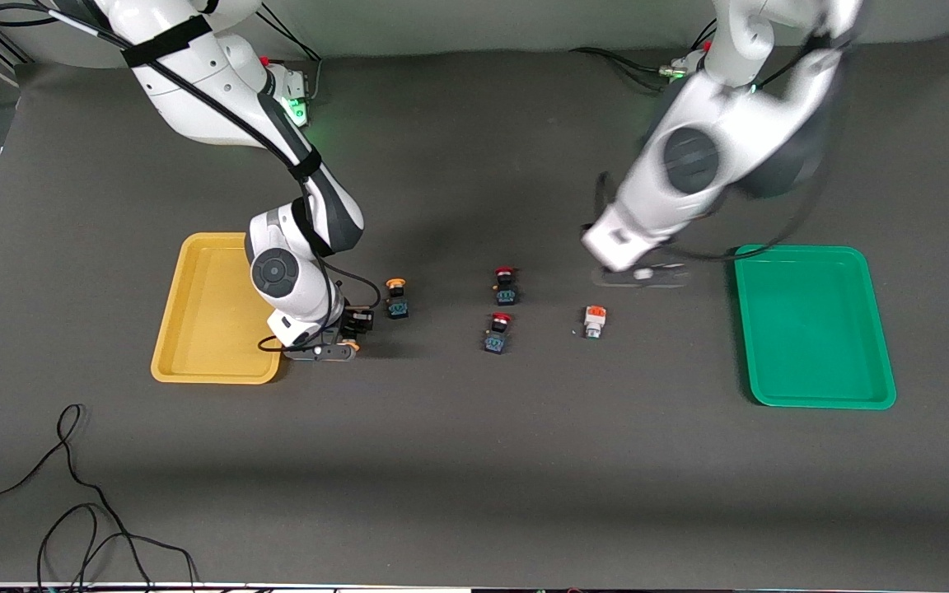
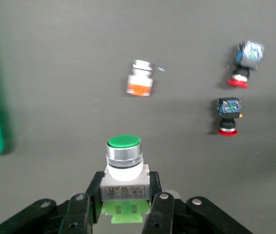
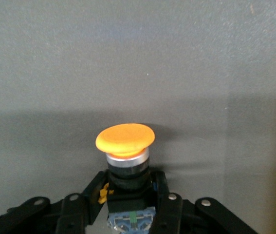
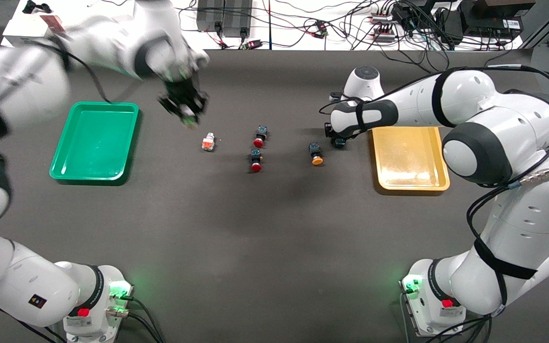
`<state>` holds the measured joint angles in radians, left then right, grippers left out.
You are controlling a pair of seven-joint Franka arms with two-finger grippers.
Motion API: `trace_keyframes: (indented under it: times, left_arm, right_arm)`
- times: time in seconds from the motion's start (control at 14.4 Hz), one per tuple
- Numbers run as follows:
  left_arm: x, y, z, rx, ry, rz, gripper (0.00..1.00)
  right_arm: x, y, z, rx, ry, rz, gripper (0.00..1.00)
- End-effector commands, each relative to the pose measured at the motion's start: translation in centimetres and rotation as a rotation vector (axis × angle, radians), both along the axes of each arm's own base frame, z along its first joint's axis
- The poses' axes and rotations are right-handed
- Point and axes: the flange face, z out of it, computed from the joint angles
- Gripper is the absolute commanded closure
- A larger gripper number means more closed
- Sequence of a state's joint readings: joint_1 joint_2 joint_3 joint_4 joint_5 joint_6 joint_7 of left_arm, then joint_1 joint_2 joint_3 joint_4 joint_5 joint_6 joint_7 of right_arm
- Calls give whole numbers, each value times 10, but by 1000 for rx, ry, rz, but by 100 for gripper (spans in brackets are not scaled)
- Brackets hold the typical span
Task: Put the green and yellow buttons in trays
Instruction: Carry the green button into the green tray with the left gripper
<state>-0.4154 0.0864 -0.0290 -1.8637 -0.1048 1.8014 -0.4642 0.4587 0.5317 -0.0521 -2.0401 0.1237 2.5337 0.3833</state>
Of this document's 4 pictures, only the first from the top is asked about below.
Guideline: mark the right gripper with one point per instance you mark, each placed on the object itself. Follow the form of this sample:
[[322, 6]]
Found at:
[[357, 320]]

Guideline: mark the yellow mushroom pushbutton switch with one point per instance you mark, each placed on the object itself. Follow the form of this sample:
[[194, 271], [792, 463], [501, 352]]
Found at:
[[354, 346], [397, 306]]

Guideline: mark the white pushbutton with orange block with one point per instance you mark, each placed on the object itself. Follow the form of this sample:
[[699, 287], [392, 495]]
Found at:
[[594, 323]]

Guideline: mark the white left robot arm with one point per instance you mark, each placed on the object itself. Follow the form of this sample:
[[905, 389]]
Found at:
[[713, 148]]

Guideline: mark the yellow plastic tray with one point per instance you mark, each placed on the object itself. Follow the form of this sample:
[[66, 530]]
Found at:
[[203, 313]]

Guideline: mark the green plastic tray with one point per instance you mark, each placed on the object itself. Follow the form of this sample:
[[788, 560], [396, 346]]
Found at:
[[812, 329]]

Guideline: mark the red mushroom pushbutton switch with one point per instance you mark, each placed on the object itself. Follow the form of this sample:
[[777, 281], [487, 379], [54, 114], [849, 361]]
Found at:
[[497, 339], [505, 290]]

